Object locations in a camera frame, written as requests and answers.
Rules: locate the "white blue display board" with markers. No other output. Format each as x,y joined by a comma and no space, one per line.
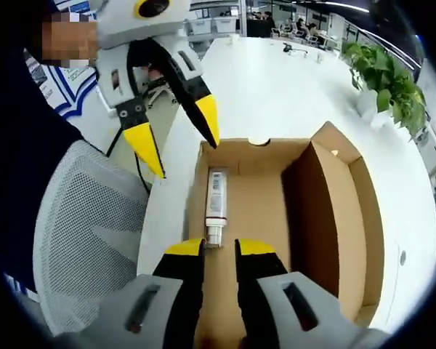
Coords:
70,98

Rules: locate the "clear storage bin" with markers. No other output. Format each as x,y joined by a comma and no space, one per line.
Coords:
226,24
203,26

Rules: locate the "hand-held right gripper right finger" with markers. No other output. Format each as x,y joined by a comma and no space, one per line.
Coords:
258,291

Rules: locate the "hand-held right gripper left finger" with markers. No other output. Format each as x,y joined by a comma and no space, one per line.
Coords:
181,291

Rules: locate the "white tube with cap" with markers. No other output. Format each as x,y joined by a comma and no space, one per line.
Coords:
217,196

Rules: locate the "small white cup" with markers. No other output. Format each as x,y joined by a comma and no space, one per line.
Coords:
319,57
232,39

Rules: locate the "grey mesh office chair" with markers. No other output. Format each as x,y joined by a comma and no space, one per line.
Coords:
87,225

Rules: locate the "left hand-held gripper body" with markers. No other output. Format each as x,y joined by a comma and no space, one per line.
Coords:
131,31

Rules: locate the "potted green plant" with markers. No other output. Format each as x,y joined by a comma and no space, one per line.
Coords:
392,83

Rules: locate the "brown cardboard shoe box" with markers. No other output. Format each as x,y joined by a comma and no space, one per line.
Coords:
254,203

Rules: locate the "person's dark shirt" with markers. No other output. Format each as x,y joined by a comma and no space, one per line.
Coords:
22,163

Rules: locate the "small black desk device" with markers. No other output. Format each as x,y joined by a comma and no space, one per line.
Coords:
287,47

